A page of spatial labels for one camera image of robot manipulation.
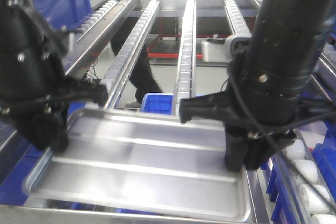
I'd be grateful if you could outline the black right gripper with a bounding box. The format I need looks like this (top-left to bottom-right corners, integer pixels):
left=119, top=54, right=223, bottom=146
left=180, top=47, right=302, bottom=171

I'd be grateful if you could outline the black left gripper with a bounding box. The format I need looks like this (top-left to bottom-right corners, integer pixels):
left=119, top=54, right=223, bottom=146
left=1, top=77, right=109, bottom=153

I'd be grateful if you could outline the silver ribbed metal tray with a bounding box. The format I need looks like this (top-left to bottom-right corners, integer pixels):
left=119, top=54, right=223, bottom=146
left=23, top=108, right=251, bottom=222

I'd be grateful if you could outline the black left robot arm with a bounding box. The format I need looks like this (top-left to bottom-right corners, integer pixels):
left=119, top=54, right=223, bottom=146
left=1, top=0, right=108, bottom=152

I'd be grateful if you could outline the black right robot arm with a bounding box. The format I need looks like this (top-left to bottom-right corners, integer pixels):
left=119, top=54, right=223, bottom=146
left=179, top=0, right=335, bottom=172

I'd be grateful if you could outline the white roller track right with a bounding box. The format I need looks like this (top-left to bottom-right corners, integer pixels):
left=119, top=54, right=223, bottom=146
left=172, top=0, right=197, bottom=116

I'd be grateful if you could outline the white roller track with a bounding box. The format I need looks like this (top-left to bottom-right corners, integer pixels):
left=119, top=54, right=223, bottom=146
left=172, top=0, right=197, bottom=116
left=100, top=0, right=160, bottom=109

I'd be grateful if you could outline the white roller track centre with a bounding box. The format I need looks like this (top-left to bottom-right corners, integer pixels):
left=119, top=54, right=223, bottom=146
left=100, top=0, right=160, bottom=109

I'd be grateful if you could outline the blue bin lower centre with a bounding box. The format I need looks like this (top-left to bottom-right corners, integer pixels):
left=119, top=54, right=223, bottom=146
left=140, top=93, right=173, bottom=115

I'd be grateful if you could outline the steel cross beam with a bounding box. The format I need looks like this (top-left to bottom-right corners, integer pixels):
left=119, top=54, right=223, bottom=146
left=130, top=0, right=257, bottom=17

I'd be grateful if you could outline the person in dark clothes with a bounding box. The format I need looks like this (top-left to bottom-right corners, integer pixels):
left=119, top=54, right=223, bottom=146
left=111, top=18, right=162, bottom=109

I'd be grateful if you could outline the black cable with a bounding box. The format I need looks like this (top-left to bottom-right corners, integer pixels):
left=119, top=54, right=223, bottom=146
left=225, top=56, right=336, bottom=156

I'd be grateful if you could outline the steel front shelf rail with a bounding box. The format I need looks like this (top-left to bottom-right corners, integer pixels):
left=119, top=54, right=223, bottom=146
left=0, top=204, right=253, bottom=224

